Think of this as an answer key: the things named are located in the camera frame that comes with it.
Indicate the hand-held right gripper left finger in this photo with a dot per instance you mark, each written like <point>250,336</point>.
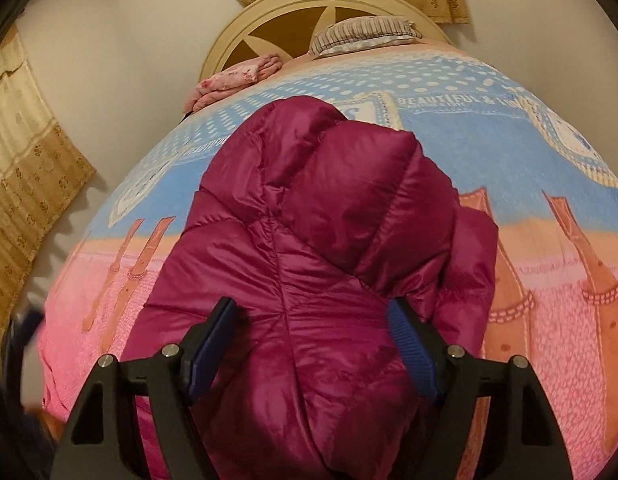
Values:
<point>209,355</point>

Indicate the folded pink floral quilt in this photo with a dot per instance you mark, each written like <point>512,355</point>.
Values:
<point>229,80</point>

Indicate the striped pillow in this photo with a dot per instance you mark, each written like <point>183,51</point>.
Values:
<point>359,32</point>

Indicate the printed blue pink blanket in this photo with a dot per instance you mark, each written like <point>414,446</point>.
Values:
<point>539,185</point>

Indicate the cream wooden headboard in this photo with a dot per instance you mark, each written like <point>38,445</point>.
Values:
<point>269,20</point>

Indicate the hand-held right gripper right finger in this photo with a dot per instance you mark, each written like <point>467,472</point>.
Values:
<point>414,355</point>

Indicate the magenta puffer jacket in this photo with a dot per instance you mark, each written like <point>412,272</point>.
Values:
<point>314,210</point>

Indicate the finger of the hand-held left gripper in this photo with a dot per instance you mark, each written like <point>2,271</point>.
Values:
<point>29,330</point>

